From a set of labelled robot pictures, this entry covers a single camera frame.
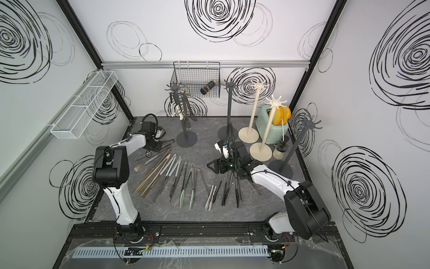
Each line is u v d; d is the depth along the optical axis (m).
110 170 0.53
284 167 0.89
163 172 0.92
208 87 0.91
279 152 0.94
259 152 1.01
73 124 0.71
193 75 0.95
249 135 1.09
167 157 0.97
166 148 1.02
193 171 0.92
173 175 0.91
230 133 1.08
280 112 0.91
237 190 0.85
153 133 0.88
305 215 0.42
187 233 0.75
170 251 0.77
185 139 1.08
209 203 0.80
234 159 0.69
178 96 0.82
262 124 1.00
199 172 0.94
